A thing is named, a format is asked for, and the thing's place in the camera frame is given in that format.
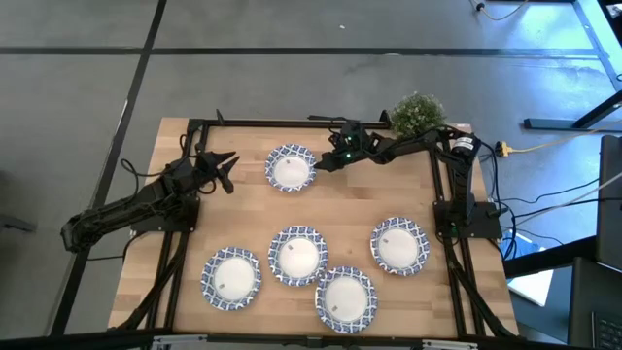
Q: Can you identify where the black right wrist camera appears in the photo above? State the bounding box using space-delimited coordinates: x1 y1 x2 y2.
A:
339 121 364 147

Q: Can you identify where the green potted plant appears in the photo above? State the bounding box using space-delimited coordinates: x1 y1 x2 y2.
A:
390 90 447 141

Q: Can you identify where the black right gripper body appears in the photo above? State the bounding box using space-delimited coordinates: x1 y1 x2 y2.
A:
334 133 378 167

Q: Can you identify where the white paper sheet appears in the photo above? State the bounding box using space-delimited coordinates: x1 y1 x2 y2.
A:
506 268 555 308

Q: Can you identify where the black floor cable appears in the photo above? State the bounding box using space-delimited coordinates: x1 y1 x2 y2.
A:
485 177 604 205

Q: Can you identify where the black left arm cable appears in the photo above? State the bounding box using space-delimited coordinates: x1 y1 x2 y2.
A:
119 157 169 195

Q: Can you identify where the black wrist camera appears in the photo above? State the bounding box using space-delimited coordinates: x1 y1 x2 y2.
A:
339 121 364 147
193 151 220 171

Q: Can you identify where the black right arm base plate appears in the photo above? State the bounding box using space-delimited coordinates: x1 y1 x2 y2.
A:
432 198 503 240

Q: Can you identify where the blue object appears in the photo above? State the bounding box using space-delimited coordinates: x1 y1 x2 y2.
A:
508 230 536 260

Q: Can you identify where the grey metal bracket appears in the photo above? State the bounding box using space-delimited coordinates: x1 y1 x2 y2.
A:
150 333 209 350
421 338 480 350

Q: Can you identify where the black aluminium table frame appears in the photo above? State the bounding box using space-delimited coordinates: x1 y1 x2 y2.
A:
116 109 521 341

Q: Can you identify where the pale desk top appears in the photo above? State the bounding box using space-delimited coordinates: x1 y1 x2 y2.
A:
575 0 622 93

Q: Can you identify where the black laptop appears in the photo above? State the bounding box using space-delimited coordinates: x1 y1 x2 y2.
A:
566 256 622 350

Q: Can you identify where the blue patterned paper bowl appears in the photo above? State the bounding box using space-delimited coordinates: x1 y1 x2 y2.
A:
268 226 328 287
369 216 432 278
200 246 262 312
267 225 329 288
264 143 318 193
314 265 379 335

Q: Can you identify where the black desk beam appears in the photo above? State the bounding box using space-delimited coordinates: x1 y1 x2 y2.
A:
502 235 599 279

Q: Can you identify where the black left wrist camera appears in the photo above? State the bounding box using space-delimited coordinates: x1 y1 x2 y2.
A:
193 151 220 171

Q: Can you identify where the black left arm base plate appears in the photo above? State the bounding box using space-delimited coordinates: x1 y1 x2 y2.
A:
129 192 201 233

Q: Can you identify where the grey furniture foot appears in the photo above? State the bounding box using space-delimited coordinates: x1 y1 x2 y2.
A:
0 213 38 234

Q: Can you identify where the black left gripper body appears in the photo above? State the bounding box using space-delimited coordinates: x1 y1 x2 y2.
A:
190 154 227 190

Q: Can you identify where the yellow cable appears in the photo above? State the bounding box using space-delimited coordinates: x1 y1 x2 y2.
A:
507 119 622 153

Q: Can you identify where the black desk leg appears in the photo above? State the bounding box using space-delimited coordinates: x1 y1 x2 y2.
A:
522 88 622 132

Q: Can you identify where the cream cable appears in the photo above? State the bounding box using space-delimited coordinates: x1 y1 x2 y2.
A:
468 0 531 22

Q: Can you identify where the black crossbar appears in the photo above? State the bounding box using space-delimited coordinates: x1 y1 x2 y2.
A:
0 330 622 350

